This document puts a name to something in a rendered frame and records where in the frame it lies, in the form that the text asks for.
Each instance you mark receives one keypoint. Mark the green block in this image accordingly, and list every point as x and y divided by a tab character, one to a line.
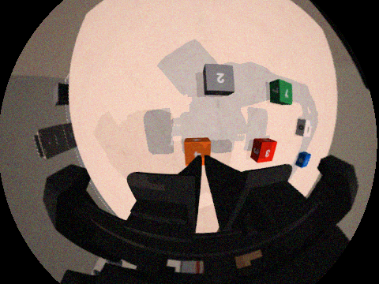
281	92

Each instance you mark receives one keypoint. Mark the blue block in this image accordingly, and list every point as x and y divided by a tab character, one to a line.
303	159

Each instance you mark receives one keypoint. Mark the red block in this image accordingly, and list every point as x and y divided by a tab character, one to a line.
263	150

